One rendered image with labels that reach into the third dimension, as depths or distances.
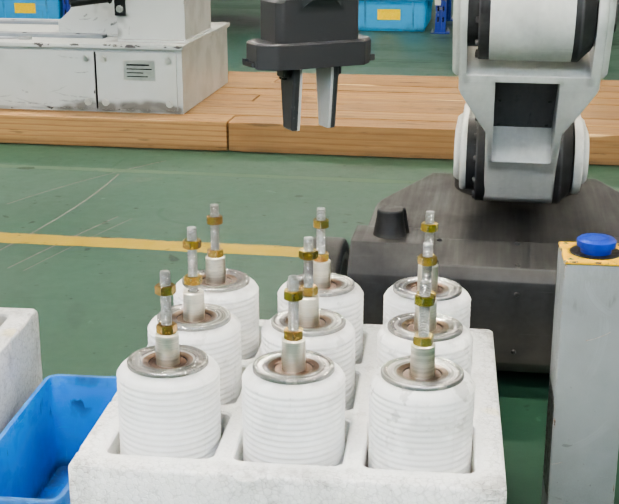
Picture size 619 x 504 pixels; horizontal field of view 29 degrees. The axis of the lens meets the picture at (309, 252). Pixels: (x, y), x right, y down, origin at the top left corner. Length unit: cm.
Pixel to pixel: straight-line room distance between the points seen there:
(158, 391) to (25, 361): 40
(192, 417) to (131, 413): 6
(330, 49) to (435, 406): 34
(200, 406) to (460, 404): 24
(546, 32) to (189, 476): 74
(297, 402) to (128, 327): 89
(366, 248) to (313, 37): 56
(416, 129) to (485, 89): 148
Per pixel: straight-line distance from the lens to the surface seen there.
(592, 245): 124
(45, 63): 333
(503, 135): 175
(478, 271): 159
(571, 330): 125
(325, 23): 112
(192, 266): 120
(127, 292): 208
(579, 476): 132
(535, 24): 151
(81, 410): 145
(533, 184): 179
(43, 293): 210
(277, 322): 120
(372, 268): 160
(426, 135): 306
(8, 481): 133
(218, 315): 122
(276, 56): 110
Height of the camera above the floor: 68
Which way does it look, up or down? 17 degrees down
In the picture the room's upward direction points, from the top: straight up
